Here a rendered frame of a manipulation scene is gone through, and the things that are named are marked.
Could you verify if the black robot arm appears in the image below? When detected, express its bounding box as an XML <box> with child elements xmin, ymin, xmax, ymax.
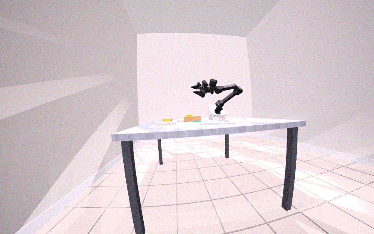
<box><xmin>202</xmin><ymin>78</ymin><xmax>243</xmax><ymax>114</ymax></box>

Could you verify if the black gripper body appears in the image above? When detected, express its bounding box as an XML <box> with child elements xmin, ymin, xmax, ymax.
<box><xmin>198</xmin><ymin>82</ymin><xmax>209</xmax><ymax>97</ymax></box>

